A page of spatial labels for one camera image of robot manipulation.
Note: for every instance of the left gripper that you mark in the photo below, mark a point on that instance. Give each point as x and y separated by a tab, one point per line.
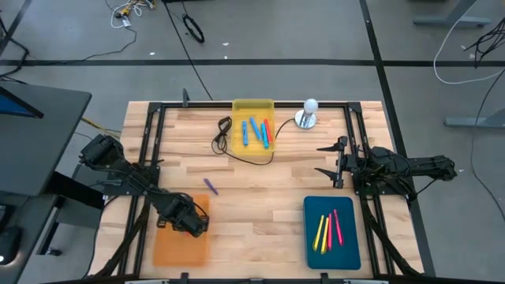
183	217

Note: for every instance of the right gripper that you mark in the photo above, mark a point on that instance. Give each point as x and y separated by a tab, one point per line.
342	163

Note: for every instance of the thin pink pen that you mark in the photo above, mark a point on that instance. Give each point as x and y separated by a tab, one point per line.
330	232
338	229

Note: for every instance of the cyan Sharpie highlighter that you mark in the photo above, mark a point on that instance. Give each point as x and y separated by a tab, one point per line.
264	136

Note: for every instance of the thin yellow pen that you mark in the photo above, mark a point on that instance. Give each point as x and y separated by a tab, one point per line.
318	233
325	236

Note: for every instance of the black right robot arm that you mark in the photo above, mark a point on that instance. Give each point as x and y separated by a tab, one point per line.
414	163

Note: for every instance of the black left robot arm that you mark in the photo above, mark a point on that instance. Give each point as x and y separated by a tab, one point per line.
138	177

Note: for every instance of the orange plastic tray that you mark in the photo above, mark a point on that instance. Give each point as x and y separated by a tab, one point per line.
177	252

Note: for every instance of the thin purple pen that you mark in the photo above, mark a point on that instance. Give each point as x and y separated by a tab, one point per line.
211	186

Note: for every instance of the chrome desk lamp with bulb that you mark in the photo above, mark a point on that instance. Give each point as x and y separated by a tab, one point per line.
310	105

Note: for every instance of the teal plastic tray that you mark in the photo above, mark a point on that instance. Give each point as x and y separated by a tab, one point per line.
347	252

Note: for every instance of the yellow plastic tray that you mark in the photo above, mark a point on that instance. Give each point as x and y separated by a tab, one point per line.
236	118

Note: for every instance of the grey table leg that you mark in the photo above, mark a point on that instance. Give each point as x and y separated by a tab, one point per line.
473	121
450	20

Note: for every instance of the black desk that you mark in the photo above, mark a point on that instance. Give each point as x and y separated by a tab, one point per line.
39	150

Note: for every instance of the black computer mouse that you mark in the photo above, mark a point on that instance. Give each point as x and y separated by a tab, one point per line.
8	244

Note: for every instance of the laptop with blue screen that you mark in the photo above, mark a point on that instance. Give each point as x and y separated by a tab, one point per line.
16	108

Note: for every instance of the black aluminium table frame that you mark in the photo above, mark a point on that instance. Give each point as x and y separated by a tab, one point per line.
197	105

